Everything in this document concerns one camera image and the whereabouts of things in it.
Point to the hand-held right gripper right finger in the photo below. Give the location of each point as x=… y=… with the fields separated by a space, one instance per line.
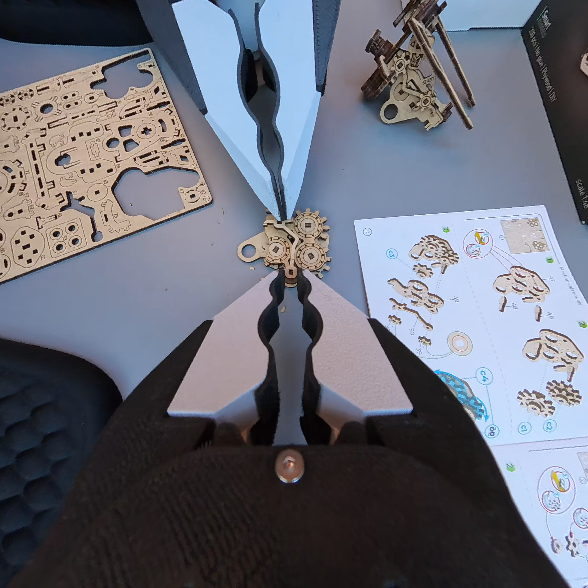
x=349 y=367

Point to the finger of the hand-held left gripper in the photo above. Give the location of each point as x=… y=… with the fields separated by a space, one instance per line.
x=216 y=92
x=298 y=92

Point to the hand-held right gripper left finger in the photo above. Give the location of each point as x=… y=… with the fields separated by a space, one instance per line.
x=229 y=367

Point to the small wooden gear assembly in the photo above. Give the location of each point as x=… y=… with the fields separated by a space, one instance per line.
x=275 y=250

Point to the grey desk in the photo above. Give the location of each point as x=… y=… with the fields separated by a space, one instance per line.
x=183 y=285

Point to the black padded chair armrest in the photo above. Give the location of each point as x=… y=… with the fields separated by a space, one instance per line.
x=69 y=23
x=36 y=436

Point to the partly built wooden model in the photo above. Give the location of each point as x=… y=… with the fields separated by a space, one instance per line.
x=404 y=87

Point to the white instruction booklet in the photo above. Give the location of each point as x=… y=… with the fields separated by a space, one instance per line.
x=473 y=321

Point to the laser-cut plywood parts sheet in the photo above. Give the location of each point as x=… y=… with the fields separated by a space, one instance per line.
x=92 y=187

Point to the white cardboard box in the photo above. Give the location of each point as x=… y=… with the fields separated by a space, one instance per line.
x=496 y=13

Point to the black product box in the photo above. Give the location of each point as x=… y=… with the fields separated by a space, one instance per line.
x=560 y=115

